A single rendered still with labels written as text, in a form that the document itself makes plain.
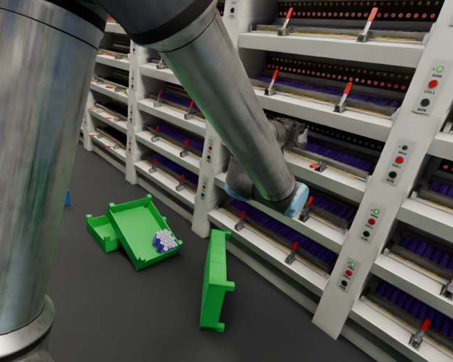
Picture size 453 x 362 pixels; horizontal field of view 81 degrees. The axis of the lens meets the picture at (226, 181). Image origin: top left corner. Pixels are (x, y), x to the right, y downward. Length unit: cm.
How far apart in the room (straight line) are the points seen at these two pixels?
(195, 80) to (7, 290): 37
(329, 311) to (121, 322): 70
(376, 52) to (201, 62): 63
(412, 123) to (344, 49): 28
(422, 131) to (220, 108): 59
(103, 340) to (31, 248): 59
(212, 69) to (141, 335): 83
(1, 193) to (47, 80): 14
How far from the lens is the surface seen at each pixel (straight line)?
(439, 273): 100
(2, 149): 40
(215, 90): 36
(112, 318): 104
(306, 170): 95
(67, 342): 101
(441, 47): 86
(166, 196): 163
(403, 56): 87
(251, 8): 119
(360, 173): 93
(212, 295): 90
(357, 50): 91
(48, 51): 38
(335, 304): 107
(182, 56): 33
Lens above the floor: 79
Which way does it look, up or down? 22 degrees down
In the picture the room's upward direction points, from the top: 11 degrees clockwise
